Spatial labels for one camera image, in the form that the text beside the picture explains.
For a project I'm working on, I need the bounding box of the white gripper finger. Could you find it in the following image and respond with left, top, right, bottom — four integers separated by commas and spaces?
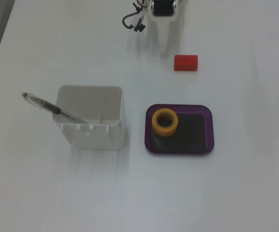
151, 19, 170, 53
169, 19, 177, 50

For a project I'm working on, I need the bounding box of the white gripper body, black motor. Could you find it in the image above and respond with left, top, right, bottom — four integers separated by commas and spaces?
148, 0, 180, 22

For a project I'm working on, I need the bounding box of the yellow tape roll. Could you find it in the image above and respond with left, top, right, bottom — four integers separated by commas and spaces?
151, 108, 179, 138

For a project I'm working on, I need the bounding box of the white plastic box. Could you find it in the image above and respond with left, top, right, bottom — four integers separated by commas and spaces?
52, 85, 126, 150

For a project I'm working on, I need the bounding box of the red rectangular block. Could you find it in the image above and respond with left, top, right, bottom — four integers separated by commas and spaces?
173, 54, 199, 72

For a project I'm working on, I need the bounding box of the purple tray with black inside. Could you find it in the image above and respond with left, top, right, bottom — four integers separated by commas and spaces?
144, 103, 215, 156

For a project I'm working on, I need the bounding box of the clear black ballpoint pen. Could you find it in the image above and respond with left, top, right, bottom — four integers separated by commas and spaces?
21, 92, 88, 124

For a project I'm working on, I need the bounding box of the dark cable bundle with connector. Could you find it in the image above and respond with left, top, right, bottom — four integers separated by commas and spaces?
122, 0, 147, 32

